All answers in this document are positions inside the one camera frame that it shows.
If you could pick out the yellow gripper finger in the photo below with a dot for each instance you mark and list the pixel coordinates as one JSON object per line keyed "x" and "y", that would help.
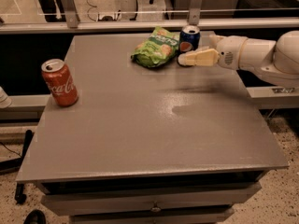
{"x": 207, "y": 57}
{"x": 210, "y": 41}

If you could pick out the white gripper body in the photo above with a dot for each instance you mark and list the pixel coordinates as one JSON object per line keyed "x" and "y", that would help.
{"x": 231, "y": 51}

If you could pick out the blue pepsi can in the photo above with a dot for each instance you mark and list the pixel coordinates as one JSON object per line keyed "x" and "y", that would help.
{"x": 189, "y": 38}

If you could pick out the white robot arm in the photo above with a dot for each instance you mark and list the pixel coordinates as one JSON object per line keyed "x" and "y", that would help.
{"x": 275, "y": 62}

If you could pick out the green rice chip bag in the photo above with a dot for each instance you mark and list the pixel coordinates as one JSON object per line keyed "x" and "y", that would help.
{"x": 157, "y": 50}

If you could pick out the red coca-cola can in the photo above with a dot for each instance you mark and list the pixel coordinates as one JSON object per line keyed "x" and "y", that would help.
{"x": 60, "y": 82}

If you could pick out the grey cabinet lower drawer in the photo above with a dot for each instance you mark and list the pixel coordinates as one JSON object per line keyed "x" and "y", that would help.
{"x": 194, "y": 215}

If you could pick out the grey cabinet drawer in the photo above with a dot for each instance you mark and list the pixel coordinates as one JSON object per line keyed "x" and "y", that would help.
{"x": 146, "y": 200}
{"x": 194, "y": 215}

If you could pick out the person legs in background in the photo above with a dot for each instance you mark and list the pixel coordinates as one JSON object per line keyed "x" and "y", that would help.
{"x": 53, "y": 10}

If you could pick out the grey cabinet top drawer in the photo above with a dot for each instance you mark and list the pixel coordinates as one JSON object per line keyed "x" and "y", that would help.
{"x": 146, "y": 200}

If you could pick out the white cup at left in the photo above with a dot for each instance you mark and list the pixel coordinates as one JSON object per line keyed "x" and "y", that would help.
{"x": 5, "y": 100}

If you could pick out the black shoe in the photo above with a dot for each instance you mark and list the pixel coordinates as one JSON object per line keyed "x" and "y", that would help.
{"x": 35, "y": 217}

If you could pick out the metal railing frame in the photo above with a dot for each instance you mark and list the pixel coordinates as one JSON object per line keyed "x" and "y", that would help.
{"x": 92, "y": 16}

